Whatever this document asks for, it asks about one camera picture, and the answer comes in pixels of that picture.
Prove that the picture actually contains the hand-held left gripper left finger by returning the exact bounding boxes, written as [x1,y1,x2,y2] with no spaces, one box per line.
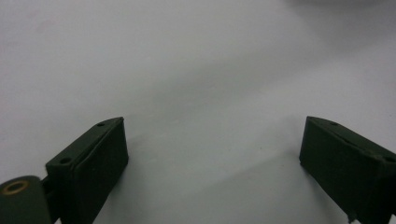
[45,117,130,224]

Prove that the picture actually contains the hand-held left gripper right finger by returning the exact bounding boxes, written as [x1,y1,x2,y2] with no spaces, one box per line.
[299,116,396,224]

